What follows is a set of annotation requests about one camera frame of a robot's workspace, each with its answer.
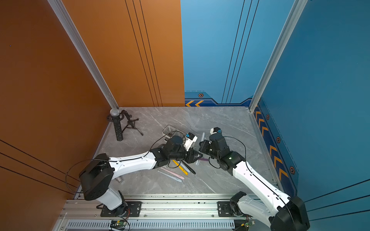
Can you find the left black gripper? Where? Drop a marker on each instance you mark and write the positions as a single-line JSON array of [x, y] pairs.
[[195, 153]]

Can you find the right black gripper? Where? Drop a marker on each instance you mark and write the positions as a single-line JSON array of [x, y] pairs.
[[202, 148]]

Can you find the pink toothbrush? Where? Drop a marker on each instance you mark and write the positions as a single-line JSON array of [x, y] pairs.
[[174, 174]]

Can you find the pale blue toothbrush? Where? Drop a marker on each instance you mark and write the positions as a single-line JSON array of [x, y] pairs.
[[172, 177]]

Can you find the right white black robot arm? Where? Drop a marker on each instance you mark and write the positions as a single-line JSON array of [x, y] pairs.
[[277, 210]]

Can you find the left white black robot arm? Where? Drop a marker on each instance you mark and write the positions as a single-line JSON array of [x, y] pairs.
[[96, 177]]

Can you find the black toothbrush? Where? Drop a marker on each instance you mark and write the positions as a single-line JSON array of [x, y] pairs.
[[189, 168]]

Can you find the grey white toothbrush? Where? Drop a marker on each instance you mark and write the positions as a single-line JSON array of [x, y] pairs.
[[184, 167]]

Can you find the yellow toothbrush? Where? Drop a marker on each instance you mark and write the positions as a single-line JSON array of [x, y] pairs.
[[179, 166]]

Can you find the white toothbrush holder organizer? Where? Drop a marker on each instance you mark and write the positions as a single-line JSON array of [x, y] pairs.
[[170, 131]]

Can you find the small black tripod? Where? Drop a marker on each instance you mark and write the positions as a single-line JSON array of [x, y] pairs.
[[130, 122]]

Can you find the grey metal cylinder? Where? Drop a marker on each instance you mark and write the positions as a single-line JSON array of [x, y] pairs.
[[120, 180]]

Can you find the left green circuit board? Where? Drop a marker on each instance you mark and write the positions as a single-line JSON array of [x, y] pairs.
[[119, 225]]

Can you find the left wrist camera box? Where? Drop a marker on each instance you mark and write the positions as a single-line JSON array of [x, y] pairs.
[[190, 139]]

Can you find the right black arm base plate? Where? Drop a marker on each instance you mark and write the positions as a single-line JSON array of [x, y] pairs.
[[228, 209]]

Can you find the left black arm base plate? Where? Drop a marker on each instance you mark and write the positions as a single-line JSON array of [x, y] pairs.
[[134, 208]]

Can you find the black perforated post with ball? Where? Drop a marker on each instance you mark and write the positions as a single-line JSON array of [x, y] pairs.
[[116, 117]]

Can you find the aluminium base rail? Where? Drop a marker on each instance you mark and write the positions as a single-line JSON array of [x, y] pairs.
[[158, 212]]

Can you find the right aluminium corner post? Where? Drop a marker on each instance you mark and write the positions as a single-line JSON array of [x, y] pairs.
[[287, 30]]

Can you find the aluminium corner post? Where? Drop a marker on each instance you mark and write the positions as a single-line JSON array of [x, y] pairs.
[[287, 30], [68, 25]]

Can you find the left aluminium corner post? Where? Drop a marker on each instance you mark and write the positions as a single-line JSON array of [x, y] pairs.
[[68, 25]]

